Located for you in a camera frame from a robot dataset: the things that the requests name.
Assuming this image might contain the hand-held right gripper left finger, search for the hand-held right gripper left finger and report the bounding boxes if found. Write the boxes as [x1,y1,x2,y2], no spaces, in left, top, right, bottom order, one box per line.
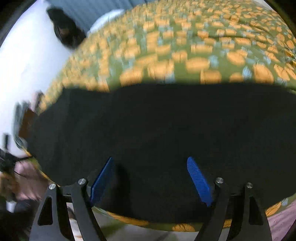
[29,157,115,241]

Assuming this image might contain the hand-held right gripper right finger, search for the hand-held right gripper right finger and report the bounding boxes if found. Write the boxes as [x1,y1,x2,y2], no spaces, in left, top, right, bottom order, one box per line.
[187,157,273,241]

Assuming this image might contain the black pants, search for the black pants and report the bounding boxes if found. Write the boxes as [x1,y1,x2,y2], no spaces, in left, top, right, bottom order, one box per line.
[26,82,296,224]

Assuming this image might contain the person's left leg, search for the person's left leg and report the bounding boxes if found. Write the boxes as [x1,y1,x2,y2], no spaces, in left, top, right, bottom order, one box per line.
[14,160,48,202]

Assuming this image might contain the person's leg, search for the person's leg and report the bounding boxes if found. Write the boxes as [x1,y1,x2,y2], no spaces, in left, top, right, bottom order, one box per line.
[267,207,295,241]
[14,160,48,202]

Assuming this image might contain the brown wooden drawer cabinet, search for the brown wooden drawer cabinet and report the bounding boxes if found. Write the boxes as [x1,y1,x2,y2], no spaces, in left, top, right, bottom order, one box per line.
[18,93,45,139]

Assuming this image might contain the grey towel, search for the grey towel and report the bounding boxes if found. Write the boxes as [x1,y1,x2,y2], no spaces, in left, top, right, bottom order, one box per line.
[13,101,29,151]

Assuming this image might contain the person's right leg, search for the person's right leg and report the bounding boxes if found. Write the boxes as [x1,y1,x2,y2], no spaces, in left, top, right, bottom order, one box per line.
[267,207,295,241]

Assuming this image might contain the dark hanging clothes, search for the dark hanging clothes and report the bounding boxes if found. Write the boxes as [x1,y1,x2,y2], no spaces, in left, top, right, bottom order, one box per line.
[46,7,87,50]

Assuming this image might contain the green floral blanket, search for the green floral blanket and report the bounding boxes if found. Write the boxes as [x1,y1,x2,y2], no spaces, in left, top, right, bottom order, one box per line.
[37,0,296,232]

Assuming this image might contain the light blue folded cloth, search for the light blue folded cloth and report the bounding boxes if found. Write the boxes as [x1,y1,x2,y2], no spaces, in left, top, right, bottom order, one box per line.
[89,9,126,33]

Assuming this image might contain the blue curtain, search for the blue curtain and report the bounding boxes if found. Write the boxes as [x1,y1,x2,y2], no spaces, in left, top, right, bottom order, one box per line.
[50,0,148,33]

